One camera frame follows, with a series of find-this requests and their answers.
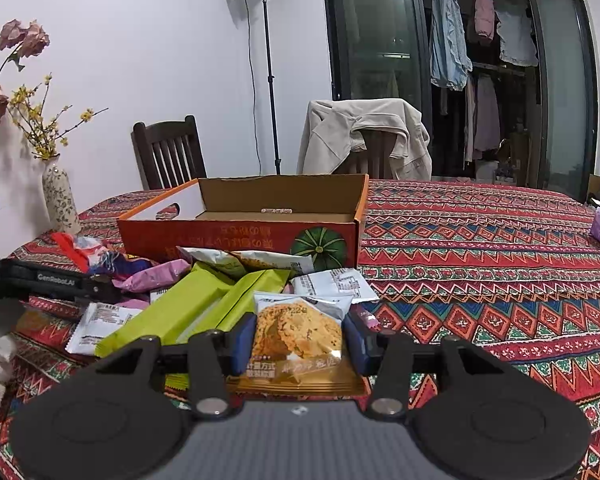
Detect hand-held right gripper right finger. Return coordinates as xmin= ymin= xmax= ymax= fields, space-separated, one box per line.
xmin=342 ymin=310 xmax=516 ymax=421

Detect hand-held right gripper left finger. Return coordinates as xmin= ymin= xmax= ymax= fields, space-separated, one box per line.
xmin=82 ymin=311 xmax=259 ymax=421

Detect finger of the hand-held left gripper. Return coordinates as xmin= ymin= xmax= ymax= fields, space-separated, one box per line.
xmin=77 ymin=275 xmax=126 ymax=307

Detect cookie snack packet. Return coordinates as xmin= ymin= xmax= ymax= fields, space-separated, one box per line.
xmin=227 ymin=291 xmax=367 ymax=397

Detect red silver snack packet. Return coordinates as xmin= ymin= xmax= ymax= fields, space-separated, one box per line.
xmin=50 ymin=232 xmax=106 ymax=274

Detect white yellow snack packet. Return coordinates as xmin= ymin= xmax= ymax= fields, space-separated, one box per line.
xmin=176 ymin=246 xmax=315 ymax=281

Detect orange cardboard box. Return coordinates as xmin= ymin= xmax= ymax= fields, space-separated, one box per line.
xmin=116 ymin=174 xmax=370 ymax=269

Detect purple snack packet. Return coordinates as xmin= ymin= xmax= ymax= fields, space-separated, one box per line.
xmin=87 ymin=250 xmax=154 ymax=281

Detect green snack packet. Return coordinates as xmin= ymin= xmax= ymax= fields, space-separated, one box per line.
xmin=95 ymin=261 xmax=236 ymax=361
xmin=166 ymin=268 xmax=292 ymax=392

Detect floral ceramic vase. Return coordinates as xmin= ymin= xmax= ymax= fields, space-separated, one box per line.
xmin=41 ymin=156 xmax=82 ymax=236

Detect dark wooden chair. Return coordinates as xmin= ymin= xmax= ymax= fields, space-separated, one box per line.
xmin=131 ymin=115 xmax=208 ymax=191

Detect yellow flower branches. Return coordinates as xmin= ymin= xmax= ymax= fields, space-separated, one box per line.
xmin=7 ymin=74 xmax=110 ymax=161

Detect wooden chair under jacket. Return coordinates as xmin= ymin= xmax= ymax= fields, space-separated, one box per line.
xmin=332 ymin=130 xmax=399 ymax=180

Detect beige jacket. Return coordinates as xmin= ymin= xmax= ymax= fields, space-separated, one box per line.
xmin=296 ymin=98 xmax=433 ymax=181

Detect pink artificial flowers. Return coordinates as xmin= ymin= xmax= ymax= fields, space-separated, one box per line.
xmin=0 ymin=19 xmax=51 ymax=132

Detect hanging pale mauve garment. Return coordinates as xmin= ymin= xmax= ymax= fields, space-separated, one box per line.
xmin=464 ymin=73 xmax=502 ymax=162

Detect studio light on stand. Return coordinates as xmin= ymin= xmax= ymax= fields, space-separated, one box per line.
xmin=237 ymin=0 xmax=284 ymax=176

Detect sliding glass door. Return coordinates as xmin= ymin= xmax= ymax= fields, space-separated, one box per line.
xmin=321 ymin=0 xmax=600 ymax=206

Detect hanging blue shirt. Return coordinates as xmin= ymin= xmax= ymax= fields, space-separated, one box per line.
xmin=429 ymin=0 xmax=474 ymax=92

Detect hanging white shirt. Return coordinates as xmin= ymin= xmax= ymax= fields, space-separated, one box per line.
xmin=495 ymin=2 xmax=540 ymax=68

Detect hanging pink garment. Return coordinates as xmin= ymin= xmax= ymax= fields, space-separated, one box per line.
xmin=474 ymin=0 xmax=497 ymax=44

